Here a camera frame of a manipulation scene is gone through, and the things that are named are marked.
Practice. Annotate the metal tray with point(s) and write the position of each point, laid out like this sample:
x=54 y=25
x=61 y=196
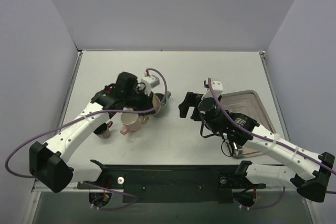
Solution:
x=249 y=103

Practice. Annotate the beige wooden mug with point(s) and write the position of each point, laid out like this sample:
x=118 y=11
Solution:
x=156 y=105

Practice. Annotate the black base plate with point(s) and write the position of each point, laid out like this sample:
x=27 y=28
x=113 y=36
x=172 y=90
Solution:
x=180 y=194

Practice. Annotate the teal green mug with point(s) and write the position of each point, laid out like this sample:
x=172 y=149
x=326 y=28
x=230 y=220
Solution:
x=164 y=107

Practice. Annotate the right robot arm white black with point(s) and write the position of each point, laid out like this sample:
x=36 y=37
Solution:
x=306 y=172

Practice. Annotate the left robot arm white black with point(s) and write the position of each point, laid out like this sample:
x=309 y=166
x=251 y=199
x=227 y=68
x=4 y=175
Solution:
x=48 y=161

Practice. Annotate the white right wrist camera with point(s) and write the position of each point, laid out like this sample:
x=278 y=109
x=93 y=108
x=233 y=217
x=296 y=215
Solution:
x=216 y=86

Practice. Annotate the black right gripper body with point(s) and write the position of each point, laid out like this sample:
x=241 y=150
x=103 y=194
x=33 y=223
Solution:
x=191 y=106

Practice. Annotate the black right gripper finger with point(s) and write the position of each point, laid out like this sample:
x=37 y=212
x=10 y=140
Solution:
x=183 y=110
x=191 y=100

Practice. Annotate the aluminium frame rail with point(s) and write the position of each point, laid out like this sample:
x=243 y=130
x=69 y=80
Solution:
x=222 y=176

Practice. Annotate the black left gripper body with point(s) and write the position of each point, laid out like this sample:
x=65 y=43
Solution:
x=146 y=100

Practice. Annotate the pink mug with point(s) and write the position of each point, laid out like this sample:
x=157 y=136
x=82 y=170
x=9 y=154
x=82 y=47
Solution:
x=130 y=122

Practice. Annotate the brown ribbed mug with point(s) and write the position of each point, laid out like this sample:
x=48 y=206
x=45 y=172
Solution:
x=103 y=131

